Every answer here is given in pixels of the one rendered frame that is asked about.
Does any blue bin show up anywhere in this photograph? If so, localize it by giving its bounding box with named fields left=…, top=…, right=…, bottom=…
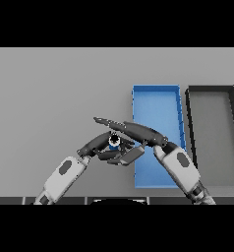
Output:
left=131, top=84, right=188, bottom=189

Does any blue pipe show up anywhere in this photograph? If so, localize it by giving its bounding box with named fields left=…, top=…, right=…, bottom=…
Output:
left=108, top=133, right=122, bottom=152

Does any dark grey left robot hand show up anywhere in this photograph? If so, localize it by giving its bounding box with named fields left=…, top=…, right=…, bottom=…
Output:
left=76, top=130, right=136, bottom=166

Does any dark grey bin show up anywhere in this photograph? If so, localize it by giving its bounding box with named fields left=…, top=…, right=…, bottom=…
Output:
left=184, top=85, right=234, bottom=188

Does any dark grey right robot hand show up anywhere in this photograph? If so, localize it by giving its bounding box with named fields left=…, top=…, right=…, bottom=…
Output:
left=92, top=116, right=169, bottom=164

